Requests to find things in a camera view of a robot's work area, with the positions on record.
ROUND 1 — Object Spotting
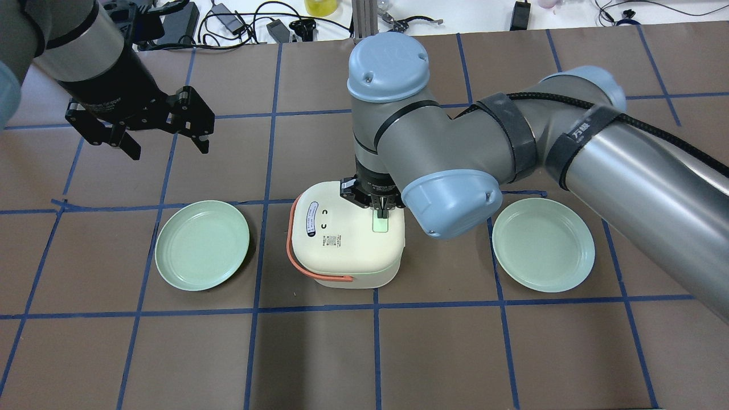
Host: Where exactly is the right green plate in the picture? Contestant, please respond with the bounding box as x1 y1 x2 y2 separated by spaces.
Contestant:
492 198 596 293

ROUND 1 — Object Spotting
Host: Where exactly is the black power adapter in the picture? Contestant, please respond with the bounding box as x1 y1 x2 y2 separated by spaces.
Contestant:
211 3 245 36

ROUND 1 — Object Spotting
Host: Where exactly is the metal stand post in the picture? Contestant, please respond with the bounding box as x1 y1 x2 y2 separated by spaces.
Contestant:
351 0 379 42

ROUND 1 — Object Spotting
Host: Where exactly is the left green plate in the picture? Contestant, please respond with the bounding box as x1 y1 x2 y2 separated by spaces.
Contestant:
154 200 251 292

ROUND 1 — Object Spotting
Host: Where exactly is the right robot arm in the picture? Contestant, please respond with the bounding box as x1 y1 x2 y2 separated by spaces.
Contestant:
336 32 727 320

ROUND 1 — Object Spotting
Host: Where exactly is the green plate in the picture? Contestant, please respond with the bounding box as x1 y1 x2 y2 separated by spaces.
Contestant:
492 198 596 293
154 200 251 292

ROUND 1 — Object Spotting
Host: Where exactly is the white rice cooker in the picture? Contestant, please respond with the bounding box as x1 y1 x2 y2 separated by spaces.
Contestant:
285 181 406 290

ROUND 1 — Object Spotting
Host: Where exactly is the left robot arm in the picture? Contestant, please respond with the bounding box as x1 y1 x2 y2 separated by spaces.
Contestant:
1 1 166 160

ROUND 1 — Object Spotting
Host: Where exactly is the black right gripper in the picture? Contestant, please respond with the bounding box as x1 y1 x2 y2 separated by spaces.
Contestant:
339 171 406 220

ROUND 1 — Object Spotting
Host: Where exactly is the yellow cup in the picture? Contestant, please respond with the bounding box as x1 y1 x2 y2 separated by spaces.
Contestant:
304 0 338 18

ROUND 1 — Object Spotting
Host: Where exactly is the black charger block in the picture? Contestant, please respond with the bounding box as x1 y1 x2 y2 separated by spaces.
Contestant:
509 1 531 31

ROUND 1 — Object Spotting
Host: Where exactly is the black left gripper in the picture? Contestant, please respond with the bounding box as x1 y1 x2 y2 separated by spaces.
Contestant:
60 45 215 161

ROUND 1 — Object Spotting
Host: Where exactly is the black cable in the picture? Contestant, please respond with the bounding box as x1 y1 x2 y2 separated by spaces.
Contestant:
196 0 351 46

